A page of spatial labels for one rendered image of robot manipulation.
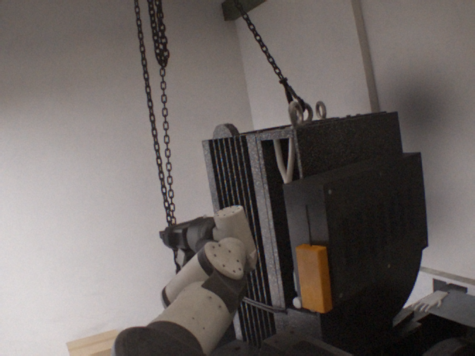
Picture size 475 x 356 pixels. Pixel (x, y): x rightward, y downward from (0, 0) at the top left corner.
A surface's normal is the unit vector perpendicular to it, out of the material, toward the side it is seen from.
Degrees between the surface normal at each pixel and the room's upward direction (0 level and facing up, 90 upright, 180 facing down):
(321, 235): 90
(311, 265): 90
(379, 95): 90
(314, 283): 90
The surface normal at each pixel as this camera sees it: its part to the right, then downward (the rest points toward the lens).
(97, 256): 0.40, 0.04
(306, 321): -0.79, 0.20
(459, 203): -0.90, 0.20
